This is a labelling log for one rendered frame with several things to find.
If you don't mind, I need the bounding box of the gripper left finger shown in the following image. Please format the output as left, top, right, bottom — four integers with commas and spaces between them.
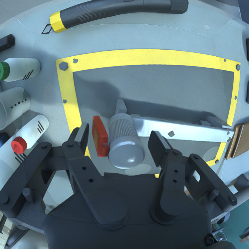
0, 122, 127, 226

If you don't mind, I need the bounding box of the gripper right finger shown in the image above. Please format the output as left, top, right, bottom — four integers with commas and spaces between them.
147, 130, 239, 226

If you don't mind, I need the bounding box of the grey lever with knurled grip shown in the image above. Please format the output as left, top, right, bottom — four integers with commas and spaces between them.
107, 113, 234, 170

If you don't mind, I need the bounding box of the red tag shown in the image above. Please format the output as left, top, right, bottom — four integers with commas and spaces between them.
92, 116, 110, 158

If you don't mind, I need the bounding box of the white bottle with red cap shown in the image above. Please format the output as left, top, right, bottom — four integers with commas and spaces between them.
10, 114, 50, 155

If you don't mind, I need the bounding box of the brown clipboard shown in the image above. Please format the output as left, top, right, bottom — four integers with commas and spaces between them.
225, 122, 249, 161

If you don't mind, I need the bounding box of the blue canister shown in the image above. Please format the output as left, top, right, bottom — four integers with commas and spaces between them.
0, 133, 9, 149

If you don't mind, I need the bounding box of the clear beaker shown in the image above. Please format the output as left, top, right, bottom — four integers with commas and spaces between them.
0, 86, 31, 131

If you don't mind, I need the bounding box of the white bottle with green cap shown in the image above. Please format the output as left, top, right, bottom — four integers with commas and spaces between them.
0, 57, 42, 83

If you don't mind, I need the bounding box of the black hex tube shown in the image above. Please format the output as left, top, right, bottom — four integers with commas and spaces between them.
0, 33, 16, 53

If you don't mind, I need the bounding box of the black and yellow flashlight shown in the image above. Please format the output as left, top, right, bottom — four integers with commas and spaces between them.
41, 0, 190, 35

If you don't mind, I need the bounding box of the grey lever rest bracket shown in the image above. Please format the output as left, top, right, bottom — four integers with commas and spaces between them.
115, 99, 128, 116

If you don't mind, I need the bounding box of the yellow rest frame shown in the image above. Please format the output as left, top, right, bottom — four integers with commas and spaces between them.
55, 49, 242, 167

